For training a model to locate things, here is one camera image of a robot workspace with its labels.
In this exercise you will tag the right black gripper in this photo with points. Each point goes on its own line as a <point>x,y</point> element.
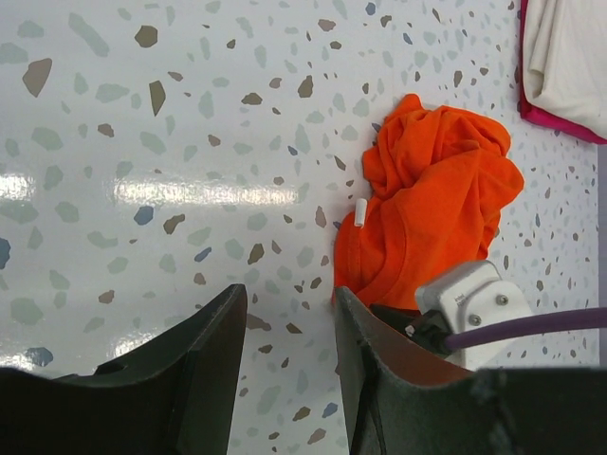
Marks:
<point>428,330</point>

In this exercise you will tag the folded cream t-shirt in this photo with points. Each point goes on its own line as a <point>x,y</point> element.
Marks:
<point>564,61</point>

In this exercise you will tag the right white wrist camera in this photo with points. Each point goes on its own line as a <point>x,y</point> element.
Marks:
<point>470,296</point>

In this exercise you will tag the orange t-shirt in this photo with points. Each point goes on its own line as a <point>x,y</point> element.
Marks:
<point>440,179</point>

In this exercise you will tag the folded pink t-shirt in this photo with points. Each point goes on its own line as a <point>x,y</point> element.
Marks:
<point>540,117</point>

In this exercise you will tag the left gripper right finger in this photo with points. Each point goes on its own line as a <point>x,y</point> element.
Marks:
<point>399,398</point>

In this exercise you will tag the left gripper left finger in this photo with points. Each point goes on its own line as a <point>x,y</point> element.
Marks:
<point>174,394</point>

